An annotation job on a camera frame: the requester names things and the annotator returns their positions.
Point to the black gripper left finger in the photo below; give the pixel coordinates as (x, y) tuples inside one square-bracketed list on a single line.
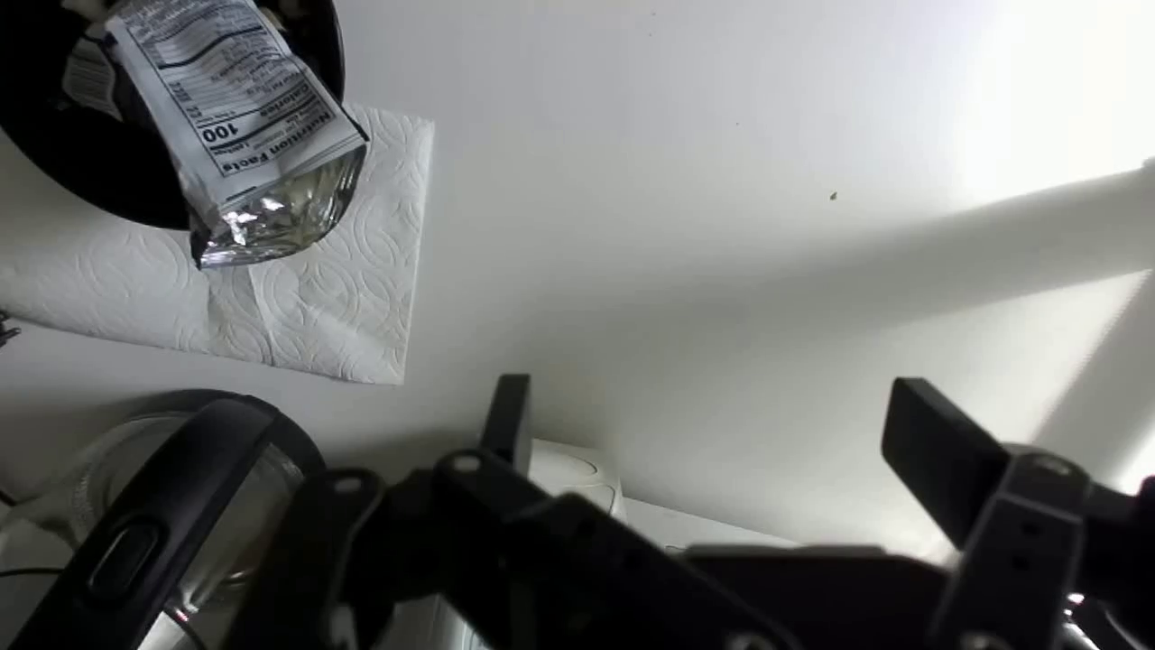
[(558, 572)]

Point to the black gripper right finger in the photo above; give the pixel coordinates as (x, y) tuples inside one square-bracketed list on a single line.
[(1041, 539)]

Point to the white paper towel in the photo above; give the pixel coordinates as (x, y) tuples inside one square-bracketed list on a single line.
[(336, 310)]

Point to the black glass electric kettle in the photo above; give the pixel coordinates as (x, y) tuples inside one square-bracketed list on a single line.
[(205, 522)]

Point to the silver snack packet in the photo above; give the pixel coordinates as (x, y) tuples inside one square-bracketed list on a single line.
[(265, 158)]

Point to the black bowl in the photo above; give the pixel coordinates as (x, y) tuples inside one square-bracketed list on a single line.
[(71, 107)]

